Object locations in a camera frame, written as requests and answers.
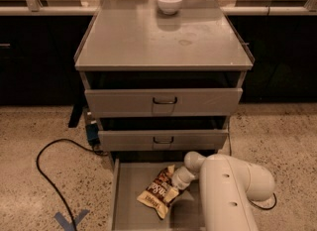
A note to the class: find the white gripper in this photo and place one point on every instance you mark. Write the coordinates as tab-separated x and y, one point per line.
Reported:
178	180

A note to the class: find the brown chip bag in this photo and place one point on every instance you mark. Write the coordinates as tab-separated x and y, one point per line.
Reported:
152	196

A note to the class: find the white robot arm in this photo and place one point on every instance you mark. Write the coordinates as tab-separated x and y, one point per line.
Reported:
226	185

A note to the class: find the grey bottom drawer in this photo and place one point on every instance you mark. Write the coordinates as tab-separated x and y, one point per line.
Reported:
128	214

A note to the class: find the grey drawer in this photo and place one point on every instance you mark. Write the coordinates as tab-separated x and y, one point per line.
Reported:
163	140
128	214
163	102

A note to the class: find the grey middle drawer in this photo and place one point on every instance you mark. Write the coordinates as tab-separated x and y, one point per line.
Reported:
163	140

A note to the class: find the grey metal drawer cabinet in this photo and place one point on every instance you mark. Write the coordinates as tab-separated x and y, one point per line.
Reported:
131	44

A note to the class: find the grey top drawer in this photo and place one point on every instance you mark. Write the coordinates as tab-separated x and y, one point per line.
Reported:
163	102

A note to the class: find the dark counter cabinet right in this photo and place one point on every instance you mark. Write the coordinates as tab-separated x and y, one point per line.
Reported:
285	52

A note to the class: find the dark counter cabinet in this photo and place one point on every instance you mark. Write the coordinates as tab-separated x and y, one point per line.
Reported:
285	52
37	59

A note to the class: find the dark counter cabinet left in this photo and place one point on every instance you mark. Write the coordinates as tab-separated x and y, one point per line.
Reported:
37	59

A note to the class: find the blue power adapter box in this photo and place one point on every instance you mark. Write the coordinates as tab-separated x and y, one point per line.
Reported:
92	134

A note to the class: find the white ceramic bowl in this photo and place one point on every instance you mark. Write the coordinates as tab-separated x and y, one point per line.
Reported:
169	7

